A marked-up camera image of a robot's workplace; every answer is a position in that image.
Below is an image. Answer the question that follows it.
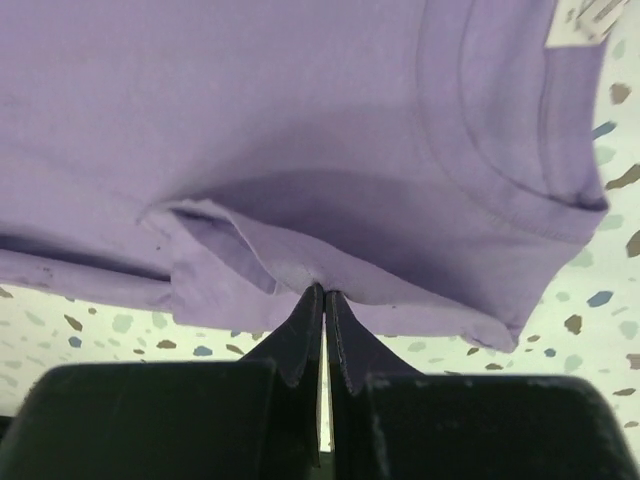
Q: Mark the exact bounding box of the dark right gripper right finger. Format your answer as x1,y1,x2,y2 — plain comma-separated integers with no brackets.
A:
325,291,639,480

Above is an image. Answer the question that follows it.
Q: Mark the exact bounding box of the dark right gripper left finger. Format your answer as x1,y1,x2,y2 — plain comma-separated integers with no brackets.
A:
1,286,324,479

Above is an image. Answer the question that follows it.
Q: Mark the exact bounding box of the lilac t shirt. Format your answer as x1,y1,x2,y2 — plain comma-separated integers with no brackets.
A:
1,1,608,352

